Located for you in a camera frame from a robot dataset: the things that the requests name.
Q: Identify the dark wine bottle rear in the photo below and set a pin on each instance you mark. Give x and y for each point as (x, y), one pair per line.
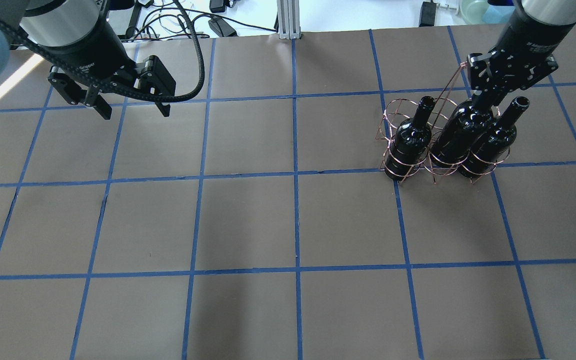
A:
(488, 149)

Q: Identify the black power adapter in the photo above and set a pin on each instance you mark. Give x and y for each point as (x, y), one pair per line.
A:
(427, 14)

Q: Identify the aluminium frame post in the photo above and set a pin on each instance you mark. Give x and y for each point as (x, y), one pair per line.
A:
(288, 15)

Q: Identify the copper wire wine basket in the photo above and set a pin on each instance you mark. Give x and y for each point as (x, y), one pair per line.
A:
(438, 136)

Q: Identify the brown paper table mat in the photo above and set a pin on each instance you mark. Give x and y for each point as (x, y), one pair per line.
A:
(254, 222)

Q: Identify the dark carried wine bottle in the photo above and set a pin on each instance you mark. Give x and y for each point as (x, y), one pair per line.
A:
(468, 121)

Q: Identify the dark wine bottle front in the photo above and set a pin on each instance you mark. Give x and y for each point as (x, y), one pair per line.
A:
(410, 141)

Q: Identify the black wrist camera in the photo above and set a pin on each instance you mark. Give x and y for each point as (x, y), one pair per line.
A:
(154, 78)

